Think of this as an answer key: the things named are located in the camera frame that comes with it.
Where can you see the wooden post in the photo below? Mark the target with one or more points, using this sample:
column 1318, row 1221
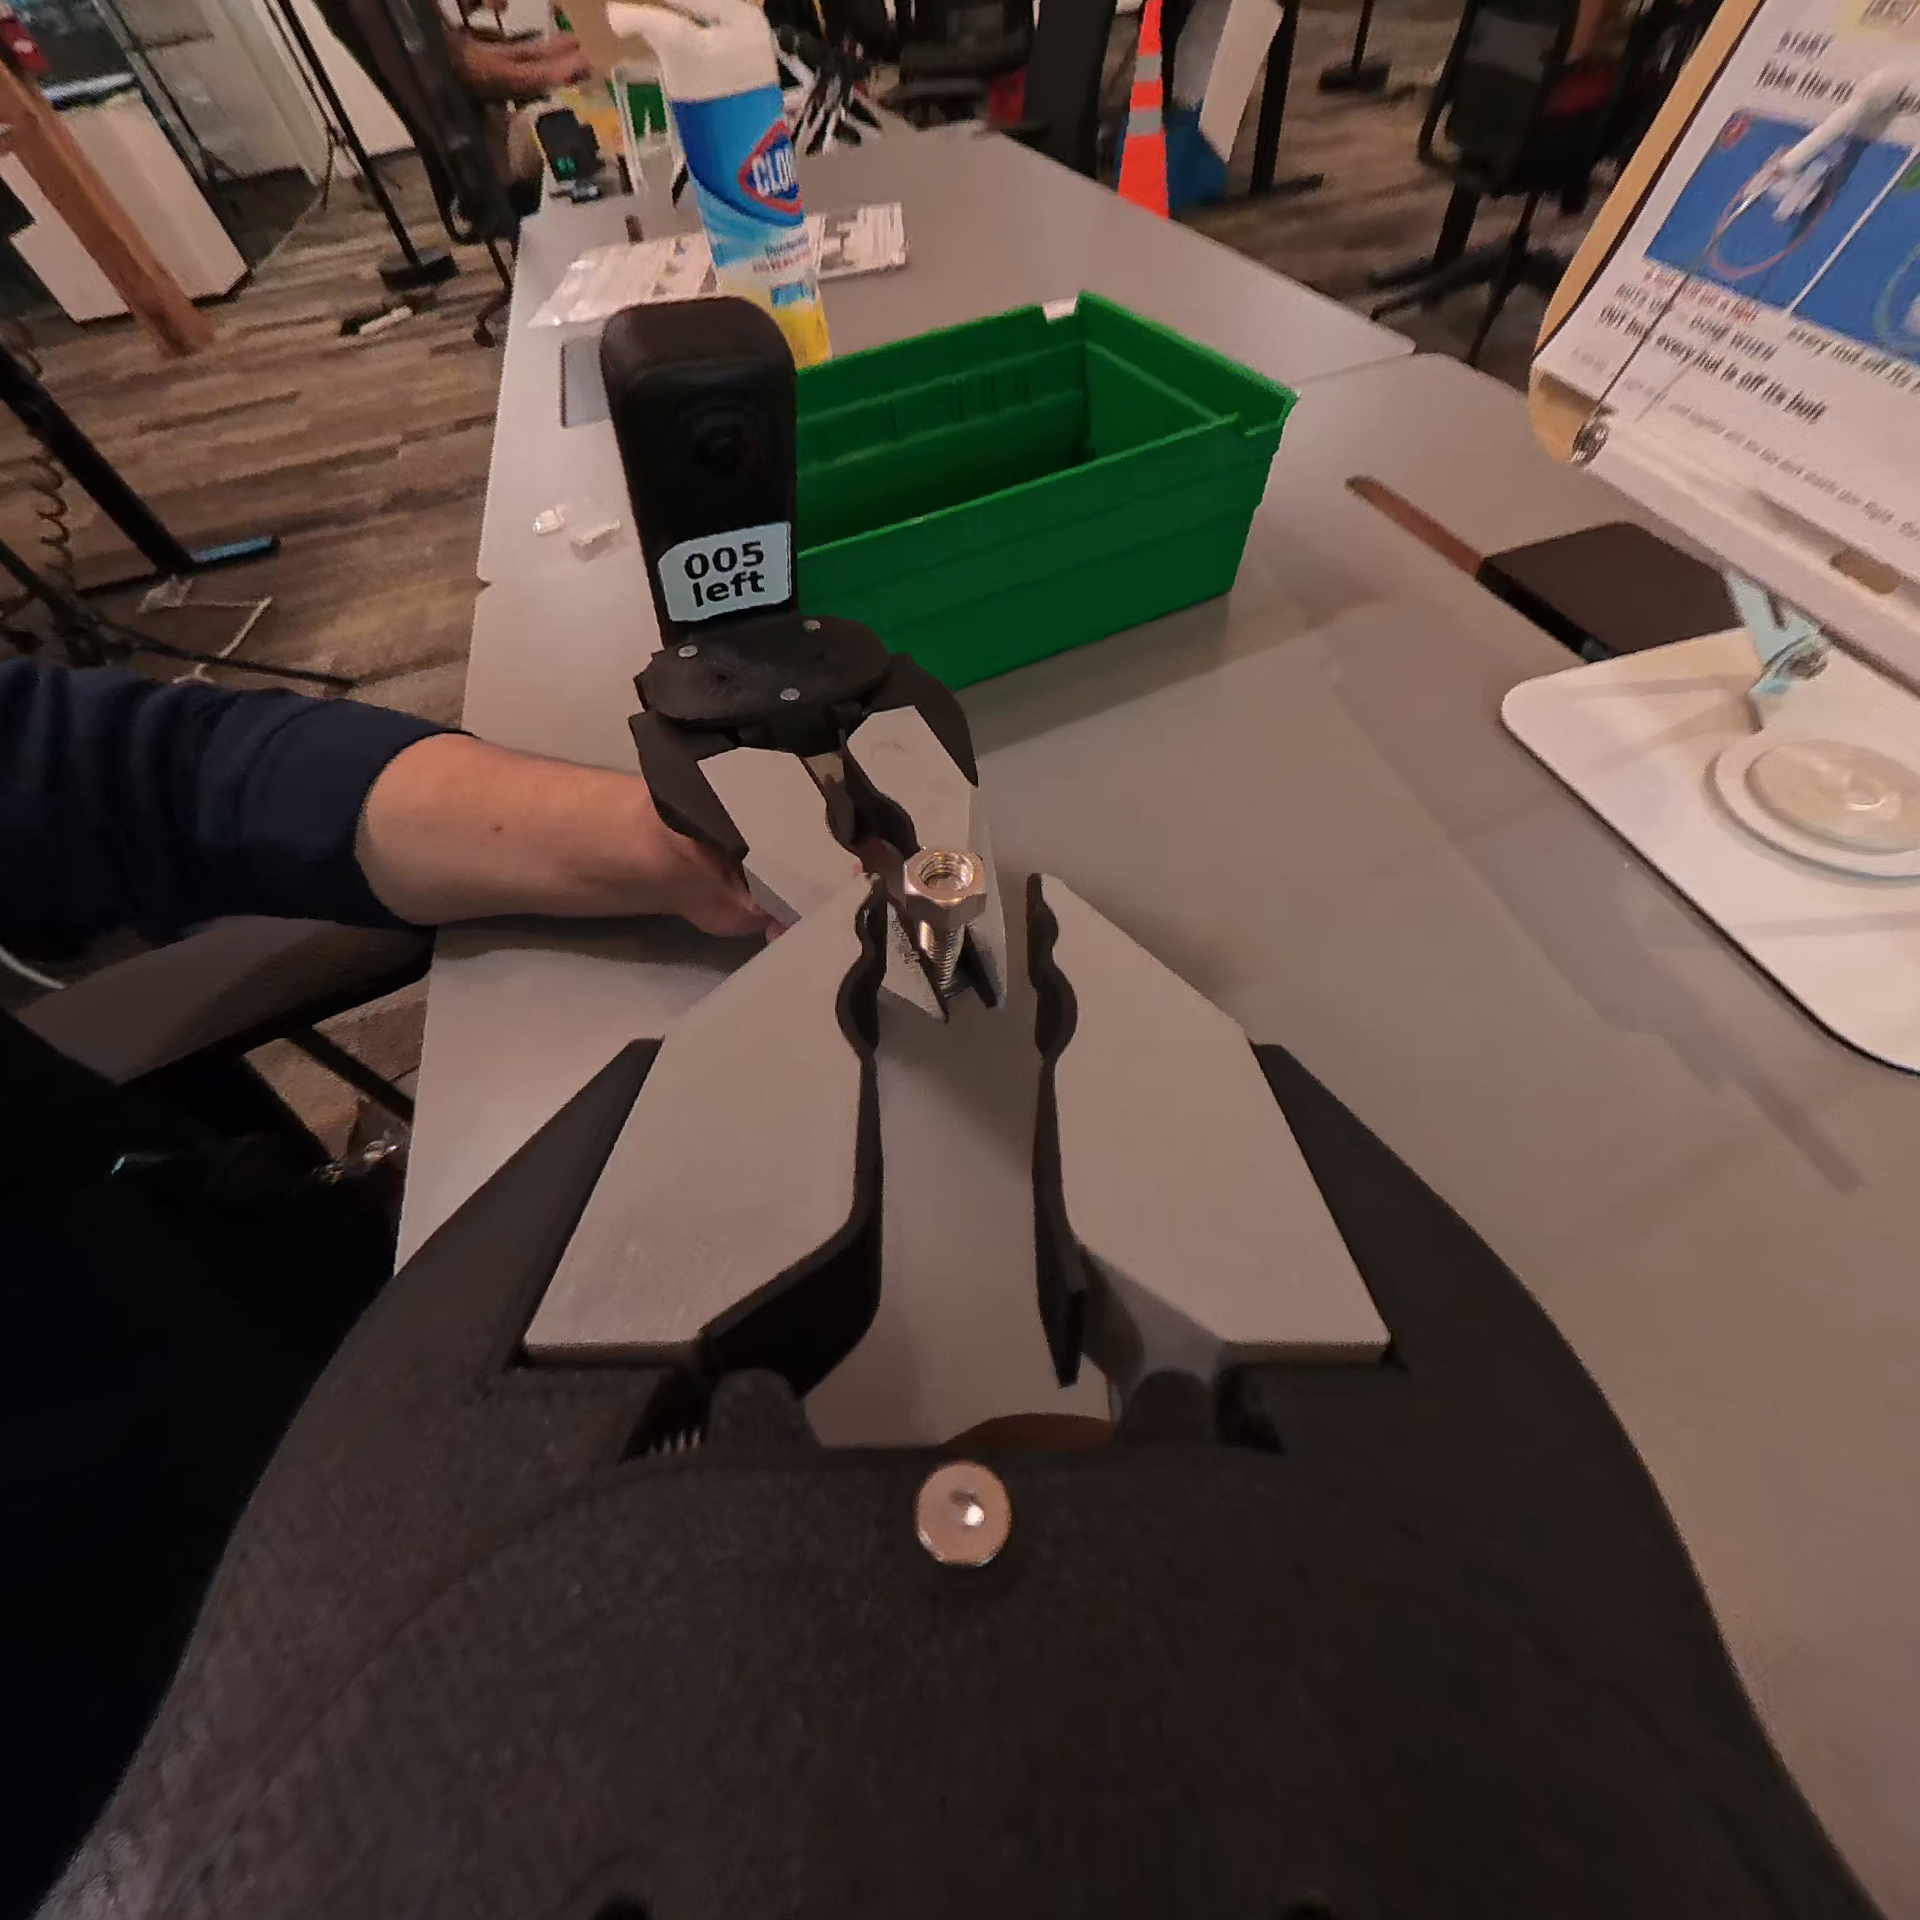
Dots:
column 106, row 224

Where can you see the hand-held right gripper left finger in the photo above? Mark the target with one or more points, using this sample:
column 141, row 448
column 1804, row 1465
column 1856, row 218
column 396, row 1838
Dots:
column 705, row 1185

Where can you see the clear plastic pieces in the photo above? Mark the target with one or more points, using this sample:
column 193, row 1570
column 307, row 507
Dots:
column 592, row 533

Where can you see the person's left hand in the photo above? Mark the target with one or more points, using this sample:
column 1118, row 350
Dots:
column 697, row 885

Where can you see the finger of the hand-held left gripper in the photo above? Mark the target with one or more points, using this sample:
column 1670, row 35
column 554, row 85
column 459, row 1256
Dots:
column 937, row 780
column 773, row 819

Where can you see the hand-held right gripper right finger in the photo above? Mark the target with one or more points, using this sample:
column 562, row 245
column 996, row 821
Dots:
column 1200, row 1185

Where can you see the medium steel hex nut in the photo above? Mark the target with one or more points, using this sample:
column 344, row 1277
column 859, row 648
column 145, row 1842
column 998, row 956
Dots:
column 918, row 901

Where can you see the small black device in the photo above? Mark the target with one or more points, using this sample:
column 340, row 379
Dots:
column 568, row 149

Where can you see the person's left forearm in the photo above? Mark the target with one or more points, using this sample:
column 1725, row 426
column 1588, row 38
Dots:
column 493, row 840

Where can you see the white printed papers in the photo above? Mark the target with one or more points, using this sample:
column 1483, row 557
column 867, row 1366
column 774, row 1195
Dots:
column 861, row 241

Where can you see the white document stand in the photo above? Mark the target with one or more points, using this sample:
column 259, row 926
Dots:
column 1650, row 840

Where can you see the black office chair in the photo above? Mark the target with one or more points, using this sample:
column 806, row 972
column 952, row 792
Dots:
column 1499, row 90

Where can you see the orange traffic cone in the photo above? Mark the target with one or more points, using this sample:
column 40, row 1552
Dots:
column 1146, row 136

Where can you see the grey padded office chair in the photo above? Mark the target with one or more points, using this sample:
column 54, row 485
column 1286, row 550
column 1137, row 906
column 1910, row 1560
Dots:
column 224, row 990

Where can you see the small blue bar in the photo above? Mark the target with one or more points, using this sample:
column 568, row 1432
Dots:
column 242, row 547

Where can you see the long steel hex bolt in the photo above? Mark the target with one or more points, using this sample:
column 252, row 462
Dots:
column 937, row 956

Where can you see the instruction sign on stand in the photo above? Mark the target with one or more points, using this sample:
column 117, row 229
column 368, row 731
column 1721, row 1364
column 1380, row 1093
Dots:
column 1635, row 194

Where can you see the green plastic bin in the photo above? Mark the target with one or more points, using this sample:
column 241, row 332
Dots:
column 1049, row 569

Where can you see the disinfecting wipes canister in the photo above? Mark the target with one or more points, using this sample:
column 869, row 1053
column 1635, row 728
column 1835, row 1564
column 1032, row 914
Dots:
column 749, row 180

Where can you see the white folded card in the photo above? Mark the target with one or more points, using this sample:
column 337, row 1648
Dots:
column 1237, row 75

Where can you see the printed instruction sheet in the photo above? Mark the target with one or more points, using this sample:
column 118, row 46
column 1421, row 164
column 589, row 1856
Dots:
column 1770, row 346

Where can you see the black tripod stand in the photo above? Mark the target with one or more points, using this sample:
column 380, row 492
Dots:
column 416, row 270
column 106, row 473

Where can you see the clear plastic bag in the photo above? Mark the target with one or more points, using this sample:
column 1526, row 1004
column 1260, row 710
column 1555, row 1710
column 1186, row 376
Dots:
column 614, row 283

